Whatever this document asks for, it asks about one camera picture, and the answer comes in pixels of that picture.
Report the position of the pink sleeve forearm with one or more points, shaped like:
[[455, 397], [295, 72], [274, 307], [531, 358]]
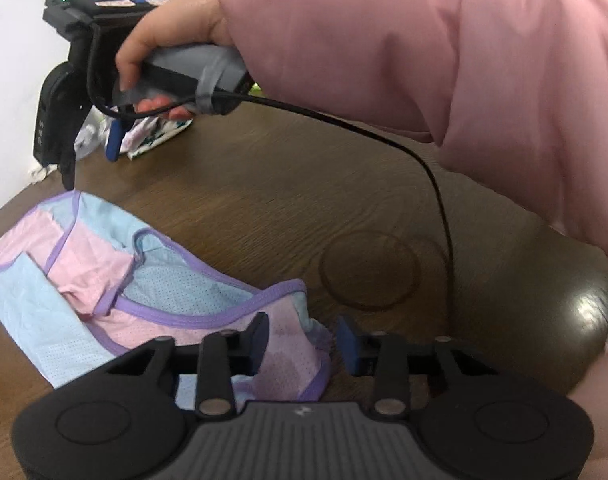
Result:
[[514, 93]]

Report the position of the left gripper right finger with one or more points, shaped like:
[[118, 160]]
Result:
[[382, 356]]

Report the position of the folded floral clothes pile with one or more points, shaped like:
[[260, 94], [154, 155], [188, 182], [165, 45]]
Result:
[[140, 138]]

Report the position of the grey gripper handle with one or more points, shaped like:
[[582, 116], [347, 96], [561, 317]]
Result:
[[196, 72]]

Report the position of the pink blue purple garment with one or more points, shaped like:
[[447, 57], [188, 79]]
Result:
[[83, 281]]

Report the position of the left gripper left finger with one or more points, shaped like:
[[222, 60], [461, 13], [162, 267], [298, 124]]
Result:
[[224, 355]]

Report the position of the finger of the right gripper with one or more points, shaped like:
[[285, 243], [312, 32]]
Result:
[[114, 140], [67, 169]]

